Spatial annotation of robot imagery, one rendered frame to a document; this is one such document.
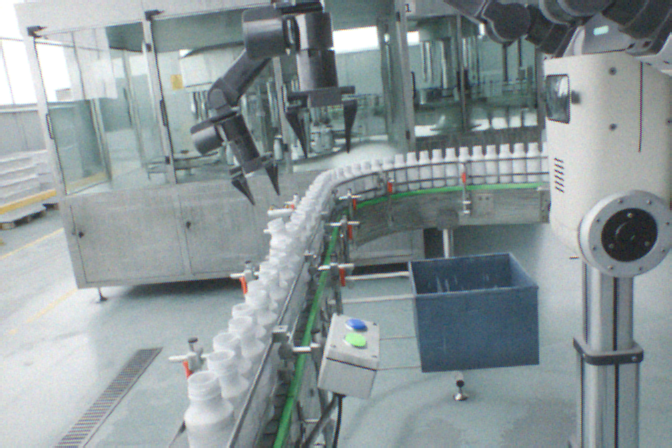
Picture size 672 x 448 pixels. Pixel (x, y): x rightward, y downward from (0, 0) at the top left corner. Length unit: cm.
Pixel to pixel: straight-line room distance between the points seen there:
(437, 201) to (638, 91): 176
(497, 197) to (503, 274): 90
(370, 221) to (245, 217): 213
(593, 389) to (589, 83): 59
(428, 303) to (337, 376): 70
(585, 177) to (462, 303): 59
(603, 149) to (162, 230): 406
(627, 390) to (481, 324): 44
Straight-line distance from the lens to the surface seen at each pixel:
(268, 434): 94
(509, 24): 134
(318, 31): 88
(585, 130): 109
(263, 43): 89
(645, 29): 96
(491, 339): 162
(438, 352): 162
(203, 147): 139
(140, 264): 496
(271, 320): 102
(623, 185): 113
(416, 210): 274
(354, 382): 90
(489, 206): 275
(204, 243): 474
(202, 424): 75
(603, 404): 132
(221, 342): 88
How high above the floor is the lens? 148
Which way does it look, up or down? 13 degrees down
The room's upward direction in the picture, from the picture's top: 6 degrees counter-clockwise
